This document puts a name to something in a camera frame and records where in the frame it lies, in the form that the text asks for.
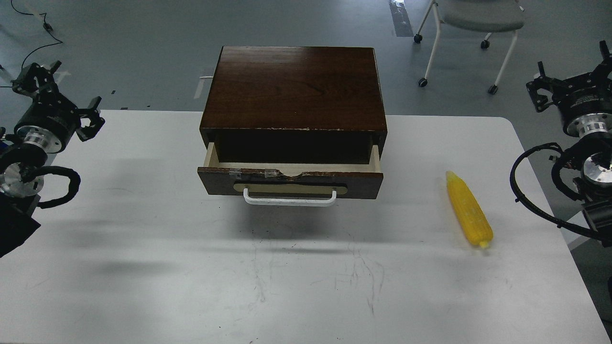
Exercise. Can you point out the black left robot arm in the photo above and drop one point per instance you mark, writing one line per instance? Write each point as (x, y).
(22, 170)

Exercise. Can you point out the grey tape strip on floor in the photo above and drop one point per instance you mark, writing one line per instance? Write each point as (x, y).
(400, 18)

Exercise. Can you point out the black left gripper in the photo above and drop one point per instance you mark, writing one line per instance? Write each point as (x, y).
(50, 109)

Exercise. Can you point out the wooden drawer with white handle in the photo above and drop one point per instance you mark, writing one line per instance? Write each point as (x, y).
(300, 184)

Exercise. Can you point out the dark wooden drawer cabinet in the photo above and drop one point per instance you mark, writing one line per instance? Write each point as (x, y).
(304, 104)

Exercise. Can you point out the grey office chair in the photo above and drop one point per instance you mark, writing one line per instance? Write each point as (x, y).
(487, 16)

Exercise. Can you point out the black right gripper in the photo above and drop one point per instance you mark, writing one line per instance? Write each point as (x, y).
(580, 99)

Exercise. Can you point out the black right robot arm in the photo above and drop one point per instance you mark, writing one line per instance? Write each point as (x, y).
(583, 171)

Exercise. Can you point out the yellow corn cob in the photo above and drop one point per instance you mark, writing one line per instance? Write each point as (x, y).
(469, 214)

